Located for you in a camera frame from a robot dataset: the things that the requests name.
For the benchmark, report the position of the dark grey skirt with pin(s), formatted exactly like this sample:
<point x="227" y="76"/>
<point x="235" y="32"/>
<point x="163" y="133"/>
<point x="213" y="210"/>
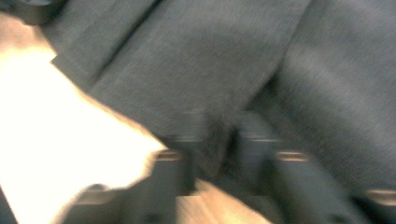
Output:
<point x="218" y="62"/>

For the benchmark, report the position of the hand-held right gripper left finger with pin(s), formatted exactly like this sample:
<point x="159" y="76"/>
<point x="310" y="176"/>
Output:
<point x="193" y="149"/>

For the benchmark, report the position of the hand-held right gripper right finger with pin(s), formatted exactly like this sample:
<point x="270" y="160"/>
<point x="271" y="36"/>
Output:
<point x="253" y="146"/>

